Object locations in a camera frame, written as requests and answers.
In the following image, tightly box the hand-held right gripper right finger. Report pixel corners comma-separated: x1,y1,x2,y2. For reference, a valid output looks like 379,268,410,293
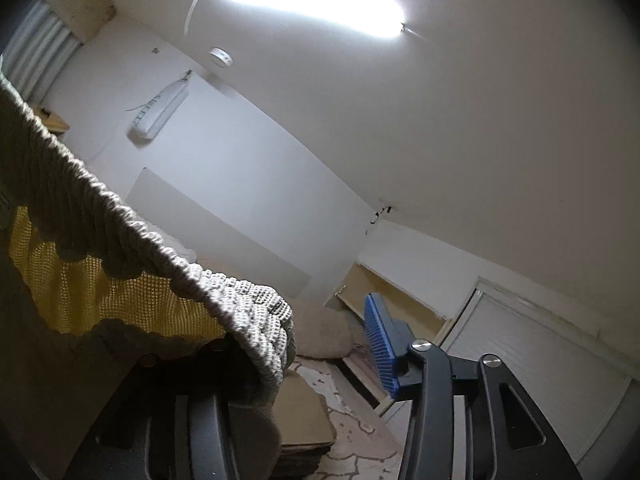
364,292,584,480

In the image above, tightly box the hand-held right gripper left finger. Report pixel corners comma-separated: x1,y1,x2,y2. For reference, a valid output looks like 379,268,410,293
135,350,237,480

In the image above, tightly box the beige waffle-knit towel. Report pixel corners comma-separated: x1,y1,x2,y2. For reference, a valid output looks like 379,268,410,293
0,72,297,480

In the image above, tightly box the stack of folded clothes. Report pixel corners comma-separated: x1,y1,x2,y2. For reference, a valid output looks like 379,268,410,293
277,365,338,477

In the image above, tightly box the open wooden cabinet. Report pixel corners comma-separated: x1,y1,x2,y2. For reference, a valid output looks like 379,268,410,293
324,259,462,417

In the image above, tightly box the small fluffy pillow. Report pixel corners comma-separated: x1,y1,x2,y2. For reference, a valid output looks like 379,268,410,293
292,304,353,360

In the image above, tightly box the white wardrobe door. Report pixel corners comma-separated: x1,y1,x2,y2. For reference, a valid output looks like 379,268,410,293
440,276,632,467

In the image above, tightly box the white air conditioner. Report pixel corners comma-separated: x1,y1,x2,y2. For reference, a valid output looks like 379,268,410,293
126,76,191,142

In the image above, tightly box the wooden shelf board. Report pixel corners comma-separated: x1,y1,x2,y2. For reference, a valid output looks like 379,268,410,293
29,104,71,135

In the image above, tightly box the grey pleated curtain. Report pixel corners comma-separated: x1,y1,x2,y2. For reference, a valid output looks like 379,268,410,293
4,0,82,107

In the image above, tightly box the large cable knit pillow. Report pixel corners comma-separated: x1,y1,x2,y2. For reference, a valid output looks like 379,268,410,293
145,222,198,264

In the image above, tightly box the white cable duct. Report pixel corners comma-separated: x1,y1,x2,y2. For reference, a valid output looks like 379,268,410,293
184,0,212,37

